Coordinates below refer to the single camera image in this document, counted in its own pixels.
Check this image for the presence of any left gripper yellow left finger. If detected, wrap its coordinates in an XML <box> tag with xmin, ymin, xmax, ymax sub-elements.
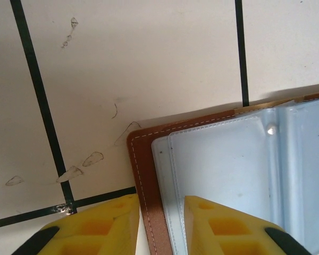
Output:
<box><xmin>14</xmin><ymin>193</ymin><xmax>141</xmax><ymax>255</ymax></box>

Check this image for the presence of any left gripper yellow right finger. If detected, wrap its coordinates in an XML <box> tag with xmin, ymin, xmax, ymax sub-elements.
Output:
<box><xmin>183</xmin><ymin>195</ymin><xmax>314</xmax><ymax>255</ymax></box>

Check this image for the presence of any brown leather card holder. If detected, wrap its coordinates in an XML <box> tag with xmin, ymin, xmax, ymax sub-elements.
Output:
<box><xmin>127</xmin><ymin>90</ymin><xmax>319</xmax><ymax>255</ymax></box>

